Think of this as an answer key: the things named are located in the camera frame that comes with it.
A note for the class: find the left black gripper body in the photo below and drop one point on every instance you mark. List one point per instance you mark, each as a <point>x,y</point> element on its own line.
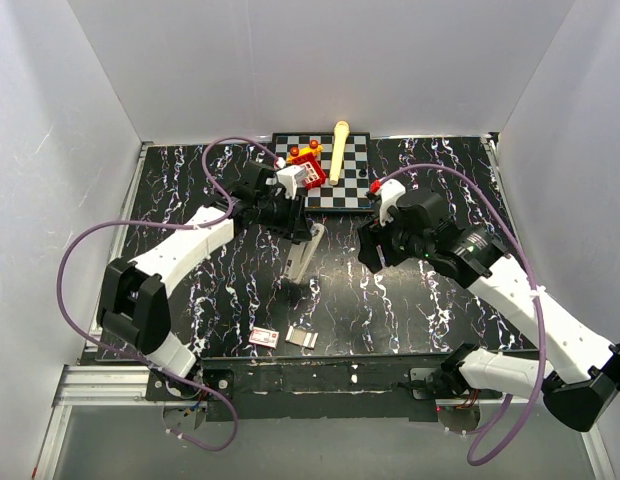
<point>276,214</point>

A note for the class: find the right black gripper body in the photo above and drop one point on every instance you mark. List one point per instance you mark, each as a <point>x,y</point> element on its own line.
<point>394,244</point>

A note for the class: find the grey metal stapler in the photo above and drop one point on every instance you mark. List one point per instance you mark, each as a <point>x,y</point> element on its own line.
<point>301,254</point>

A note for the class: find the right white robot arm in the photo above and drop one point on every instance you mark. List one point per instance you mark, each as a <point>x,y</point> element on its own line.
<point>581,369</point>

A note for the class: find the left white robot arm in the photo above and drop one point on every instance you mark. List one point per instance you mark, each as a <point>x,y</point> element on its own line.
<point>134,300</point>

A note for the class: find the red toy brick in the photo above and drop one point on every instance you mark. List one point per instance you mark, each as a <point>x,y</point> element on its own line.
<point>315,174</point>

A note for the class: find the yellow toy piece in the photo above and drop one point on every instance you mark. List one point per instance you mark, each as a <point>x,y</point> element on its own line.
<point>314,148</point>

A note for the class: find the cream toy microphone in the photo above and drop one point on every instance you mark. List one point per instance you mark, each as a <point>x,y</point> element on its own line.
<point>340,134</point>

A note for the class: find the red white staple box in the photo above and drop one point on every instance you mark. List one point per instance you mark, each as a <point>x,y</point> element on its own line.
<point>264,337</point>

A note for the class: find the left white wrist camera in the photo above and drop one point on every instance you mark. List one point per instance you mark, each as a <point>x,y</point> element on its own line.
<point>291,177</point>

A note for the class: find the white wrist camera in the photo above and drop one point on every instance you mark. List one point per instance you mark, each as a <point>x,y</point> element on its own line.
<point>387,193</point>
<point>291,177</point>

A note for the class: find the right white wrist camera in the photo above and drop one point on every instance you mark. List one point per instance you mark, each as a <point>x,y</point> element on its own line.
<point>387,193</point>

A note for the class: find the black base frame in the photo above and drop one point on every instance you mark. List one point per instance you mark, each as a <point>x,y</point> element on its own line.
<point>334,387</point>

